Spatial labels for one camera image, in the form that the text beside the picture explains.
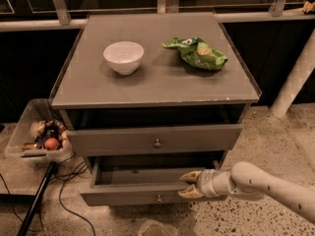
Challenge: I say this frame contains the grey top drawer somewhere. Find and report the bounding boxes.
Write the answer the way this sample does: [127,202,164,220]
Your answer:
[67,124,242,156]

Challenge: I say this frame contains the snack wrappers in bin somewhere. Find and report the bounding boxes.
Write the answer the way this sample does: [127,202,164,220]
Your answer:
[22,120,67,151]

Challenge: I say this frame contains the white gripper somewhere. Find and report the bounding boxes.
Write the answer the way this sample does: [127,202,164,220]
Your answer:
[178,169,231,199]

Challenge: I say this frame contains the grey drawer cabinet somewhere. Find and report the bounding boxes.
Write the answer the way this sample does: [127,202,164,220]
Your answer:
[48,12,263,169]

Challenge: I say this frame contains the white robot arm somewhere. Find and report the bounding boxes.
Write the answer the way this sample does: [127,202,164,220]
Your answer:
[178,161,315,223]

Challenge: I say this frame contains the red apple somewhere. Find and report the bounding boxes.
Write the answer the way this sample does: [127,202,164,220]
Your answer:
[44,138,59,150]

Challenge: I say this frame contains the metal window railing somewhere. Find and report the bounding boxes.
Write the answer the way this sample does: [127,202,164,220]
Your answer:
[0,0,315,31]

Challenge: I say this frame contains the clear plastic bin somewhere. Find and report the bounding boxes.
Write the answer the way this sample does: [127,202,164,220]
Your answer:
[4,98,74,167]

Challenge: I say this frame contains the black floor cable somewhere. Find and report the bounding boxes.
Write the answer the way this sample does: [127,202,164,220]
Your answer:
[0,152,96,236]

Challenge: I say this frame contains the green chip bag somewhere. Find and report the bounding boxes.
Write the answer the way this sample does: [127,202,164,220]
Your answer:
[161,37,227,71]

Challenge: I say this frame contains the black pole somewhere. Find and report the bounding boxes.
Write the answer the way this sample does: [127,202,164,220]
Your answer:
[17,161,57,236]

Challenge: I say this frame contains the white ceramic bowl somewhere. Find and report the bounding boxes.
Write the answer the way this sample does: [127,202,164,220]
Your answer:
[103,41,144,75]

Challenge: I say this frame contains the white diagonal pipe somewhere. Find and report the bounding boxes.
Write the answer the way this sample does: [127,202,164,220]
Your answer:
[270,30,315,118]

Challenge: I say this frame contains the grey drawer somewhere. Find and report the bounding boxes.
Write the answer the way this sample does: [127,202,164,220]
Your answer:
[67,124,242,156]
[81,152,221,207]

